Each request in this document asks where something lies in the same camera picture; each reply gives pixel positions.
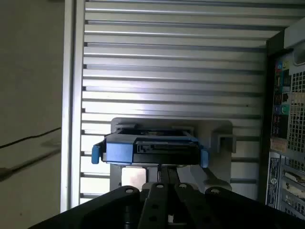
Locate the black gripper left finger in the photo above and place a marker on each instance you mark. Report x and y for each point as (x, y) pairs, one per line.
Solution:
(100, 207)

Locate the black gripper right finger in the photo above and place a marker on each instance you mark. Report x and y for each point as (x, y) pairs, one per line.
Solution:
(238, 210)

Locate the hard disk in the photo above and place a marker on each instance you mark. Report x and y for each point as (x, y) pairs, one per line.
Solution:
(119, 152)

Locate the grey parts rack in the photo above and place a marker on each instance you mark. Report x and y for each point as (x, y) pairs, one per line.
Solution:
(203, 130)

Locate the open grey PC case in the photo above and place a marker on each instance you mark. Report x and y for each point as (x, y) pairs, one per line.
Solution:
(297, 119)

